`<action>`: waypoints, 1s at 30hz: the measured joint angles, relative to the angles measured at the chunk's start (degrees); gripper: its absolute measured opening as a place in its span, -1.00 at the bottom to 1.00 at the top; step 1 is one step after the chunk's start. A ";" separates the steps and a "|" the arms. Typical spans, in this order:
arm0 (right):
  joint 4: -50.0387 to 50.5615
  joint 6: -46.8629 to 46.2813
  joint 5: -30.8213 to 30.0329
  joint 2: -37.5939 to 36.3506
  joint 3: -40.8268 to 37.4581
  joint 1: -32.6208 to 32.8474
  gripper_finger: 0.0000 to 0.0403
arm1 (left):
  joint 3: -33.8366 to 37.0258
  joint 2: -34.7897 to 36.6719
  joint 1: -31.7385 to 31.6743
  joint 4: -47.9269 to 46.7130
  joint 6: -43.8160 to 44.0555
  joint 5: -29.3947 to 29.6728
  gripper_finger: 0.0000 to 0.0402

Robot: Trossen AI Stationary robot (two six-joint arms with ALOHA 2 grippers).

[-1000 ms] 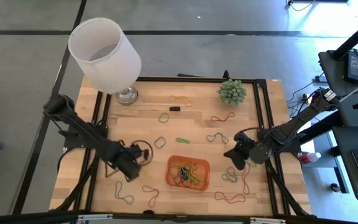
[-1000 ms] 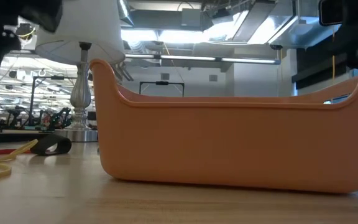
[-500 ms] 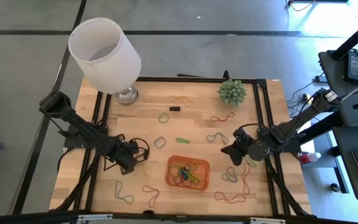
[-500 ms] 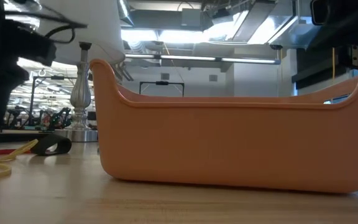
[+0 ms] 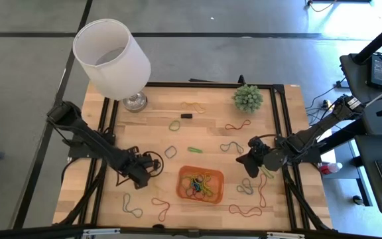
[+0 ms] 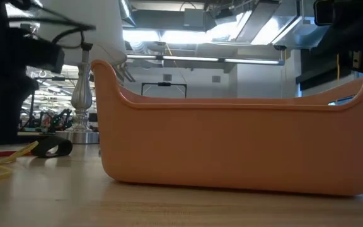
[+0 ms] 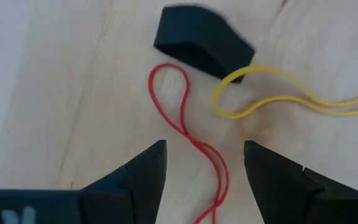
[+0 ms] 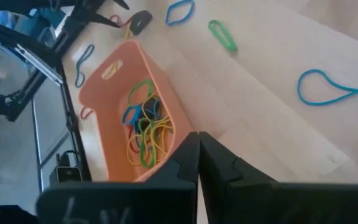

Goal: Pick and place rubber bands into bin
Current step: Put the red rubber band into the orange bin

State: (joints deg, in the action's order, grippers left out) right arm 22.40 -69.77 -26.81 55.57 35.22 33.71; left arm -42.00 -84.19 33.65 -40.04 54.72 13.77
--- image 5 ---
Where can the white shade silver table lamp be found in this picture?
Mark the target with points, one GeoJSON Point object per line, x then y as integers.
{"type": "Point", "coordinates": [111, 66]}

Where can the small black block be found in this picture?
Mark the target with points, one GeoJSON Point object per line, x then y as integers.
{"type": "Point", "coordinates": [186, 116]}

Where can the orange plastic bin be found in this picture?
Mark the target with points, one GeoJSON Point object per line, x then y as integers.
{"type": "Point", "coordinates": [218, 181]}

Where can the bright green flat rubber band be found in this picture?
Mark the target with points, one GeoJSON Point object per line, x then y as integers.
{"type": "Point", "coordinates": [195, 150]}

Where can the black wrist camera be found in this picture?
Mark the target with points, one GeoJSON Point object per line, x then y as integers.
{"type": "Point", "coordinates": [257, 144]}
{"type": "Point", "coordinates": [151, 162]}

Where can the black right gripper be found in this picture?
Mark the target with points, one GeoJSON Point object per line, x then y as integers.
{"type": "Point", "coordinates": [274, 160]}

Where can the blue wide rubber band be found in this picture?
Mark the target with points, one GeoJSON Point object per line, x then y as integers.
{"type": "Point", "coordinates": [165, 152]}

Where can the red white bottle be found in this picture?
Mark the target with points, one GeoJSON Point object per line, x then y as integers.
{"type": "Point", "coordinates": [330, 168]}

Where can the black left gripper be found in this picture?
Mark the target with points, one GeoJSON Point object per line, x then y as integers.
{"type": "Point", "coordinates": [134, 164]}

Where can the black diagonal pole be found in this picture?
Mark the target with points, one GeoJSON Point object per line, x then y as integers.
{"type": "Point", "coordinates": [347, 132]}
{"type": "Point", "coordinates": [376, 41]}

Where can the yellow rubber band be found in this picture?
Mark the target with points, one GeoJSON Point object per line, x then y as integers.
{"type": "Point", "coordinates": [159, 187]}
{"type": "Point", "coordinates": [182, 104]}

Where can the green round rubber band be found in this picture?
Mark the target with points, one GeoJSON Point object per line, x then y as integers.
{"type": "Point", "coordinates": [170, 126]}

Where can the red rubber band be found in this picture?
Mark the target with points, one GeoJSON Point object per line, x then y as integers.
{"type": "Point", "coordinates": [229, 209]}
{"type": "Point", "coordinates": [263, 206]}
{"type": "Point", "coordinates": [194, 198]}
{"type": "Point", "coordinates": [161, 220]}
{"type": "Point", "coordinates": [237, 127]}

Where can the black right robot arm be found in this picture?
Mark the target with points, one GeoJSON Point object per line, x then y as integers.
{"type": "Point", "coordinates": [313, 132]}

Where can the thin blue rubber band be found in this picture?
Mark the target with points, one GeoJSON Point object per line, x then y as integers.
{"type": "Point", "coordinates": [195, 182]}

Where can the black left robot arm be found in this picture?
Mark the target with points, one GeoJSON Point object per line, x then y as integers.
{"type": "Point", "coordinates": [88, 139]}

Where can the pile of coloured rubber bands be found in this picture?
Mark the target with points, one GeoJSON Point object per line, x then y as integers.
{"type": "Point", "coordinates": [204, 177]}

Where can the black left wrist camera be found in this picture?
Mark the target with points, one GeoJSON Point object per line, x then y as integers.
{"type": "Point", "coordinates": [151, 162]}

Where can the black electronic box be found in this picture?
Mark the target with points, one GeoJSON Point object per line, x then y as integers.
{"type": "Point", "coordinates": [380, 71]}

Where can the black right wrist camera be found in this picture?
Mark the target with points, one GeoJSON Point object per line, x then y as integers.
{"type": "Point", "coordinates": [257, 144]}

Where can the light green rubber band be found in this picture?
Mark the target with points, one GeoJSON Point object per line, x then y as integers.
{"type": "Point", "coordinates": [268, 173]}

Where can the black desk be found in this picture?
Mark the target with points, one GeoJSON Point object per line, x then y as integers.
{"type": "Point", "coordinates": [356, 79]}
{"type": "Point", "coordinates": [366, 186]}

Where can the black caster wheel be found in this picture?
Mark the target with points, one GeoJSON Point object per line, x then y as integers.
{"type": "Point", "coordinates": [357, 200]}

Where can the green spiky artificial plant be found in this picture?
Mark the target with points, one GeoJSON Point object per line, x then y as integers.
{"type": "Point", "coordinates": [248, 98]}

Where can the yellow power strip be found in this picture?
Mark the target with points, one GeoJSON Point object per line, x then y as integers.
{"type": "Point", "coordinates": [327, 104]}

